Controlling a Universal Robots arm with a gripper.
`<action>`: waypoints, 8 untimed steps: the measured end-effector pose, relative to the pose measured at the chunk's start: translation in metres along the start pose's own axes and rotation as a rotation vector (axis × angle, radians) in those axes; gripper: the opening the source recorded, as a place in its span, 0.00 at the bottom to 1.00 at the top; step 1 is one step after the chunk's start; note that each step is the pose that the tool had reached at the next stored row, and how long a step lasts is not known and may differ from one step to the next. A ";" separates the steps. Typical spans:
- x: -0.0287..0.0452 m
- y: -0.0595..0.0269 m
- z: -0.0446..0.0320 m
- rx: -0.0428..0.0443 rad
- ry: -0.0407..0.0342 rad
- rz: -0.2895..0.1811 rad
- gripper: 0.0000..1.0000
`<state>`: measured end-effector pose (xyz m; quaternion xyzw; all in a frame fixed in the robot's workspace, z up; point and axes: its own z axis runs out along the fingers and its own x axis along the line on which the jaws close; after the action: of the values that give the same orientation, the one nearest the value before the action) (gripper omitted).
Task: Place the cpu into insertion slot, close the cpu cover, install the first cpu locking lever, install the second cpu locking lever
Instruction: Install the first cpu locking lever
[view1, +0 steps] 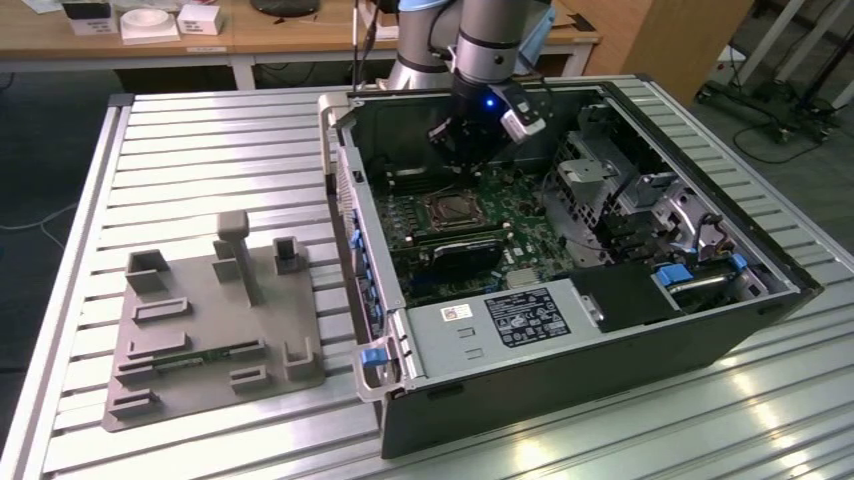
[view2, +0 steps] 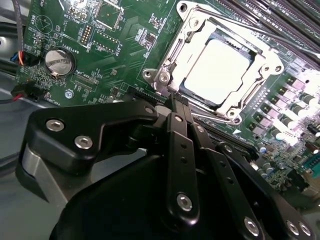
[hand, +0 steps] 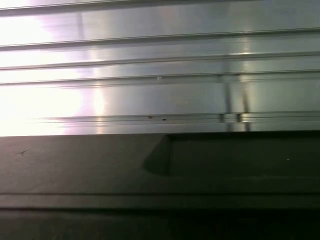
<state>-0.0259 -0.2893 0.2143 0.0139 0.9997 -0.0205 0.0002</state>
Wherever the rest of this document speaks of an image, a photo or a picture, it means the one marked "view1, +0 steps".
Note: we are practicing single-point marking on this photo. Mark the silver topped CPU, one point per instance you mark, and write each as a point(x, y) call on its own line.
point(454, 209)

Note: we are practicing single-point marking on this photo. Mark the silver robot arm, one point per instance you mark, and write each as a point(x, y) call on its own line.
point(487, 55)

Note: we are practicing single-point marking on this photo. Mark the CPU socket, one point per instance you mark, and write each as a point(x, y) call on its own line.
point(427, 222)

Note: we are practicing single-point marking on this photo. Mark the green motherboard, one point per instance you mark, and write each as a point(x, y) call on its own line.
point(527, 225)

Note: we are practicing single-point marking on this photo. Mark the silver perforated drive cage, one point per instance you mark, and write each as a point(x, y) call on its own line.
point(581, 215)

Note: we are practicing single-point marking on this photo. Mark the black graphics card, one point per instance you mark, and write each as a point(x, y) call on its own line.
point(467, 257)

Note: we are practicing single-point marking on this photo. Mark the white paper box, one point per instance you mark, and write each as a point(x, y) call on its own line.
point(384, 27)

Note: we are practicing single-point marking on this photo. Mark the silver chipset heatsink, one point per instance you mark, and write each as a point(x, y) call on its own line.
point(522, 280)

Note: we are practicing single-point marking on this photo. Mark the wooden desk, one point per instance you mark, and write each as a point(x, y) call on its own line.
point(287, 35)

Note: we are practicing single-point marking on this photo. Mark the wooden cabinet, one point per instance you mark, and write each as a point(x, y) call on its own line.
point(667, 50)

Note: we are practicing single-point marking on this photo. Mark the black round object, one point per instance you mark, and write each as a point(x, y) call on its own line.
point(283, 5)

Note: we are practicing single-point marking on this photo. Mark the black plastic shroud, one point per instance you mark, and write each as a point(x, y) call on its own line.
point(621, 295)

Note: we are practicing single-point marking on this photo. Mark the black wheeled stand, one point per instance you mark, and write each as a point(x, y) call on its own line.
point(734, 97)

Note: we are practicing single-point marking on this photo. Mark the blue drive latch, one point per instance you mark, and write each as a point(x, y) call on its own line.
point(673, 276)

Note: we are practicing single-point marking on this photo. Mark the grey power supply unit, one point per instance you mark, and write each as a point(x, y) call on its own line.
point(454, 350)

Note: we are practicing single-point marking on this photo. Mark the plain white box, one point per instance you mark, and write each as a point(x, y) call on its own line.
point(199, 20)

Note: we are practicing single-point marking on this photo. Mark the blue case release latch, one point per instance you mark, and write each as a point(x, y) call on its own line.
point(374, 359)

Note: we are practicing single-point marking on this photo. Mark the small blue clip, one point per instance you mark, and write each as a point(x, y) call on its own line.
point(738, 262)

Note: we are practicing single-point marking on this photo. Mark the grey parts rack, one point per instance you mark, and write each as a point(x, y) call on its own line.
point(214, 320)

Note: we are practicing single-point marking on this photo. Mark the black PC case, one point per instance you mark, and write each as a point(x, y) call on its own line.
point(567, 400)

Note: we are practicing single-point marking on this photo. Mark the white box black insert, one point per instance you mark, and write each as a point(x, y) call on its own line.
point(90, 25)

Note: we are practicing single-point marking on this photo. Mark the green RAM stick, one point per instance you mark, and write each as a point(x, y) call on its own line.
point(194, 361)

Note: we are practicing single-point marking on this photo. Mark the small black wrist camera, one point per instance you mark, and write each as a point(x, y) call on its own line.
point(436, 136)

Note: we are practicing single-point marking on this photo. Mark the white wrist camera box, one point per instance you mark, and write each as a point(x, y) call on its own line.
point(523, 125)

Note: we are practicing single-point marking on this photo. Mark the silver metal bracket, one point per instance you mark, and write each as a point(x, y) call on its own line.
point(587, 170)

